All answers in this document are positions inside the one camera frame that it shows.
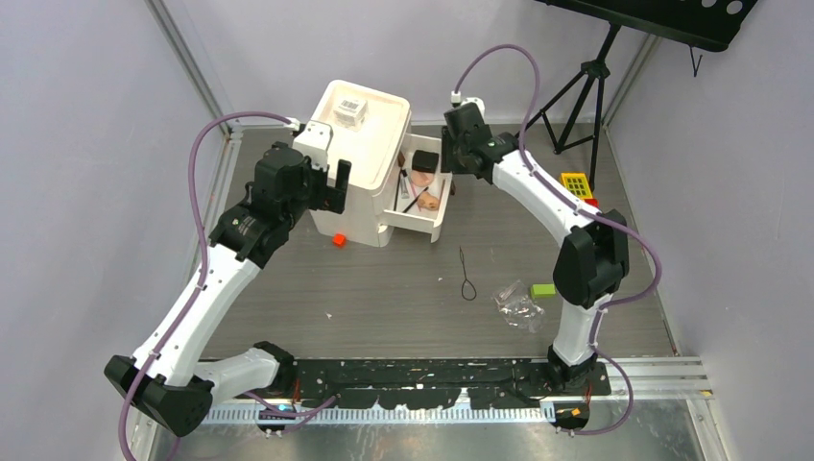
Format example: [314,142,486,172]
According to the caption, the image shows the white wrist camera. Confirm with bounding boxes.
[284,118,333,172]
[450,90,485,116]

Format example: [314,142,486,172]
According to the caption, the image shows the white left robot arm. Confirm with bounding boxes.
[105,142,352,437]

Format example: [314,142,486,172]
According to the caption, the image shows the beige makeup sponge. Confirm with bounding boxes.
[417,192,441,211]

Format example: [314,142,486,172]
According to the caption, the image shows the clear plastic bag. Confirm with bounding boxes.
[491,279,545,333]

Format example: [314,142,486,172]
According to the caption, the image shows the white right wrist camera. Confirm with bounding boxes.
[450,90,485,116]

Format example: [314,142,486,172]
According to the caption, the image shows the small orange red cube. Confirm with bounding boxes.
[332,233,347,248]

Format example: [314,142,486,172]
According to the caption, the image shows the pink powder puff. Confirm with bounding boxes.
[410,170,436,188]

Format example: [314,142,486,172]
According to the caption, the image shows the black hair loop tool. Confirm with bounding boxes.
[459,247,478,302]

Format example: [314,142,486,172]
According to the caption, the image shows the black compact case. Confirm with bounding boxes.
[411,150,440,174]

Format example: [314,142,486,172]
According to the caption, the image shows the black tripod stand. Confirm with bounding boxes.
[521,22,623,192]

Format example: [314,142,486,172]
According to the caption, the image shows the yellow toy block house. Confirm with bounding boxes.
[560,172,593,201]

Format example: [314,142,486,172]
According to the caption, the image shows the black music stand tray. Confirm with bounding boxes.
[542,0,757,53]

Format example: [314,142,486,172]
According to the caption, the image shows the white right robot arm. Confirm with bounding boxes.
[442,102,630,395]

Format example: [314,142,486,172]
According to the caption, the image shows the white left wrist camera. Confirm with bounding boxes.
[284,118,333,172]

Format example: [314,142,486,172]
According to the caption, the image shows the white small cream tube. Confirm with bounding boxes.
[399,177,410,200]

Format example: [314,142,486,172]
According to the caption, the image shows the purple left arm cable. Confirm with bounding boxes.
[117,111,338,461]

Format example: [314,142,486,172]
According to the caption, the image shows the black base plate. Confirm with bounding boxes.
[254,358,611,410]

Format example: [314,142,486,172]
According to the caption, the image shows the lime green block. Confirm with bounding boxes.
[530,283,557,300]

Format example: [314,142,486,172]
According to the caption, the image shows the white barcode box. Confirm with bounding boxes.
[333,97,369,132]

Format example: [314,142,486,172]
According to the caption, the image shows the black makeup pencil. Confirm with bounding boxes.
[402,187,428,213]

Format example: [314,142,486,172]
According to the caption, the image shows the white drawer organizer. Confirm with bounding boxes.
[309,80,452,247]

